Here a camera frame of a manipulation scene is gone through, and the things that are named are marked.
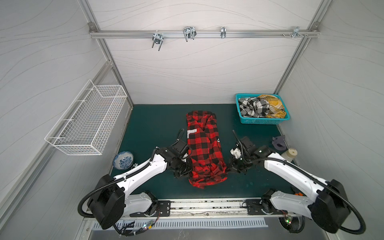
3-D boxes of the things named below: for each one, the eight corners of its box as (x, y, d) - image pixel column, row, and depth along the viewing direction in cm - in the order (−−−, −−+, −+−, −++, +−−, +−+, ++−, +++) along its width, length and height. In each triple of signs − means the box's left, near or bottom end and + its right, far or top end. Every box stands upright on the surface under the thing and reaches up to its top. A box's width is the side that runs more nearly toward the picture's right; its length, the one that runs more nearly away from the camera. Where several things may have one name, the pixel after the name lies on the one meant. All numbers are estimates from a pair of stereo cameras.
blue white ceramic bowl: (112, 169, 86) (110, 167, 84) (118, 153, 93) (116, 151, 91) (131, 169, 86) (129, 167, 84) (135, 153, 93) (134, 151, 91)
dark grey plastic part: (272, 150, 98) (274, 147, 95) (268, 138, 104) (270, 135, 101) (287, 150, 98) (290, 147, 95) (281, 138, 104) (284, 135, 101)
